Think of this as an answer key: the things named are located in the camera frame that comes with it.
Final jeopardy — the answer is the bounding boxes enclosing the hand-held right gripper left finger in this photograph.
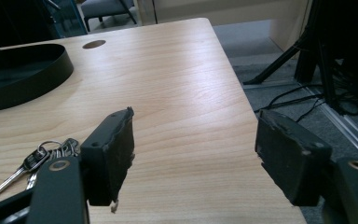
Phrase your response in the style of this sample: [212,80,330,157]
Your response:
[79,106,136,215]

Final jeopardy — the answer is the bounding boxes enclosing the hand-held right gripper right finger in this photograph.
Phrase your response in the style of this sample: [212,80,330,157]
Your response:
[255,109,334,207]

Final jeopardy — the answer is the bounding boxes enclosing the bunch of silver keys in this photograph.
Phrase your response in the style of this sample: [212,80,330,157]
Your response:
[0,137,81,203]

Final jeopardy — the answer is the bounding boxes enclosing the black oval tray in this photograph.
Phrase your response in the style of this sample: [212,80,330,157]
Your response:
[0,43,75,113]

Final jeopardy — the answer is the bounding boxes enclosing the black metal stand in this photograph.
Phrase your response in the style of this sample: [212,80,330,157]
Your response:
[242,0,358,116]

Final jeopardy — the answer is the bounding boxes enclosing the grey upholstered chair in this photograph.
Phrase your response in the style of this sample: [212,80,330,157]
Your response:
[79,0,138,33]

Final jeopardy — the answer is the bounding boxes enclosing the black floor cables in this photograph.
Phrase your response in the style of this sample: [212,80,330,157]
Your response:
[253,83,358,123]

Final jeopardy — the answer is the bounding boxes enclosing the aluminium floor rail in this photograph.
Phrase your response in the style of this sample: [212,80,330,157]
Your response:
[304,87,358,164]

